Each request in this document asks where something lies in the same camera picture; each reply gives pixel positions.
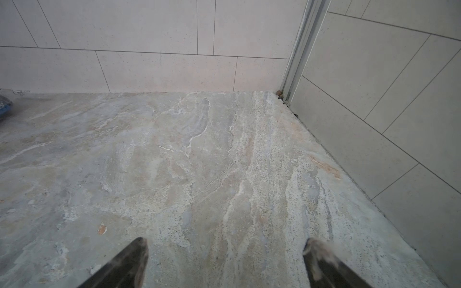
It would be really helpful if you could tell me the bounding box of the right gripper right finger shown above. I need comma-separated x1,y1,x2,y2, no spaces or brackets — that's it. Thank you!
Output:
303,238,372,288

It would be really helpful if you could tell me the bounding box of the bag of colourful small parts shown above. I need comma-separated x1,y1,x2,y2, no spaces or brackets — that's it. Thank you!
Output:
0,95,13,116

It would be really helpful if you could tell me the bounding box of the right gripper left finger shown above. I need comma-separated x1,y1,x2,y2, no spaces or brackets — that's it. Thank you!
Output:
78,237,149,288

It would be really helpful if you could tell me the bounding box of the aluminium corner post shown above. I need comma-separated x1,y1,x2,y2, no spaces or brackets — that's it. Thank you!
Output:
277,0,331,106

